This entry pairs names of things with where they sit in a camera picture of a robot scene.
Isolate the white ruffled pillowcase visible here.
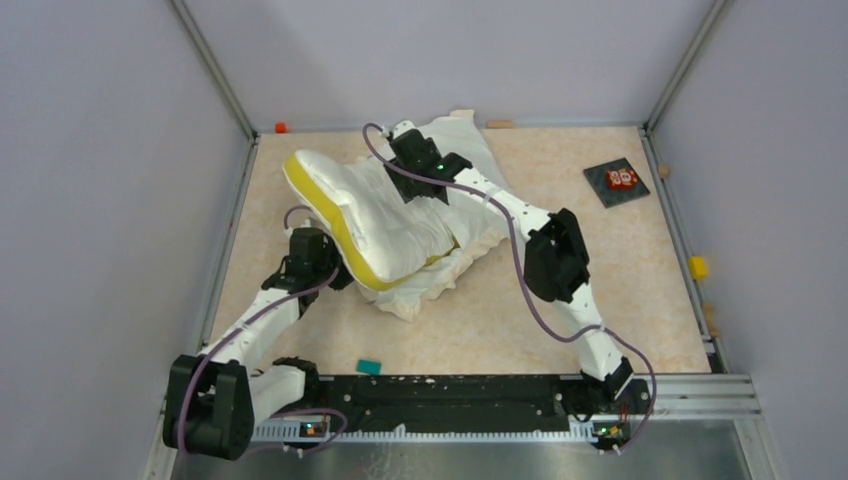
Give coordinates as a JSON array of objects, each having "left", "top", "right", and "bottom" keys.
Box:
[{"left": 358, "top": 109, "right": 508, "bottom": 322}]

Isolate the white pillow yellow edge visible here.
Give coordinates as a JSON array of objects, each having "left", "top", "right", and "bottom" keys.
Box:
[{"left": 282, "top": 149, "right": 464, "bottom": 291}]

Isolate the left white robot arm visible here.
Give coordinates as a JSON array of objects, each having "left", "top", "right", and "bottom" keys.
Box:
[{"left": 162, "top": 227, "right": 352, "bottom": 460}]

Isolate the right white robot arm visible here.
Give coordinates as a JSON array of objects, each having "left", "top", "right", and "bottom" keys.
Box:
[{"left": 384, "top": 121, "right": 634, "bottom": 412}]

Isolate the wooden peg back edge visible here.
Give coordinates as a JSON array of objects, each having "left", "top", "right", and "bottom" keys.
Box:
[{"left": 486, "top": 120, "right": 515, "bottom": 129}]

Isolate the teal small block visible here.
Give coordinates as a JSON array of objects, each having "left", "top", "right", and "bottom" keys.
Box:
[{"left": 355, "top": 359, "right": 382, "bottom": 376}]

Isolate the yellow small block right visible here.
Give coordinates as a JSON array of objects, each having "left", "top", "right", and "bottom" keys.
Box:
[{"left": 687, "top": 256, "right": 710, "bottom": 281}]

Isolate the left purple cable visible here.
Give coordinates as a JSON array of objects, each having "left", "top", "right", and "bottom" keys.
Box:
[{"left": 177, "top": 205, "right": 349, "bottom": 458}]

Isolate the purple cable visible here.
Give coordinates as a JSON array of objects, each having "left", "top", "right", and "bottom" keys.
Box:
[
  {"left": 177, "top": 205, "right": 349, "bottom": 458},
  {"left": 361, "top": 123, "right": 658, "bottom": 455}
]

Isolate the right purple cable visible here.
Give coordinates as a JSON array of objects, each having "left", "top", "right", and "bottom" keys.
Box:
[{"left": 361, "top": 123, "right": 658, "bottom": 455}]

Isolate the white cable duct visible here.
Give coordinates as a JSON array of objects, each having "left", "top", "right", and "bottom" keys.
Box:
[{"left": 252, "top": 420, "right": 599, "bottom": 444}]

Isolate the aluminium frame rail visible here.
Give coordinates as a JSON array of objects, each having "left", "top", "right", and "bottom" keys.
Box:
[{"left": 167, "top": 0, "right": 258, "bottom": 145}]

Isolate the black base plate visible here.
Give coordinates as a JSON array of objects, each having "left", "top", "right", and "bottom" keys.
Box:
[{"left": 282, "top": 374, "right": 651, "bottom": 434}]

